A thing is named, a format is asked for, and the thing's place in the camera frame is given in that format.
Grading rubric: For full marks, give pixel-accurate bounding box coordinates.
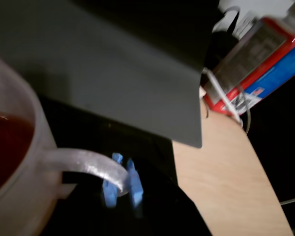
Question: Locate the white flat cable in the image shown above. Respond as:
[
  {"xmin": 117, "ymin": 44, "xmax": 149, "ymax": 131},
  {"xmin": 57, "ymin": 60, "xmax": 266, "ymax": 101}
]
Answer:
[{"xmin": 203, "ymin": 68, "xmax": 244, "ymax": 126}]

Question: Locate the black work mat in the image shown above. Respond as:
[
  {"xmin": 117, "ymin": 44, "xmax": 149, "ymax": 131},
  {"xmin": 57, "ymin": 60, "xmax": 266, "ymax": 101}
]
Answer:
[{"xmin": 36, "ymin": 95, "xmax": 212, "ymax": 236}]

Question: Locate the red blue carton box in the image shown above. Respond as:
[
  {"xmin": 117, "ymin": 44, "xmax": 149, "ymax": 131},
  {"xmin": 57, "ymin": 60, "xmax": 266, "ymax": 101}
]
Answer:
[{"xmin": 203, "ymin": 16, "xmax": 295, "ymax": 116}]

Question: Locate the black gripper finger blue tape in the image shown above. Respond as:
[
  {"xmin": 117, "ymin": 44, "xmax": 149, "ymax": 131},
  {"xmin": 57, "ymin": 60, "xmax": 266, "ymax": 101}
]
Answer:
[
  {"xmin": 102, "ymin": 152, "xmax": 125, "ymax": 208},
  {"xmin": 126, "ymin": 157, "xmax": 211, "ymax": 236}
]

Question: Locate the thin grey cable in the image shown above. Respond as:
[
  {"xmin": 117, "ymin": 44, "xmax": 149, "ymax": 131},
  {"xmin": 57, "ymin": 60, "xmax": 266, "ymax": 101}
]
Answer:
[{"xmin": 236, "ymin": 85, "xmax": 252, "ymax": 135}]

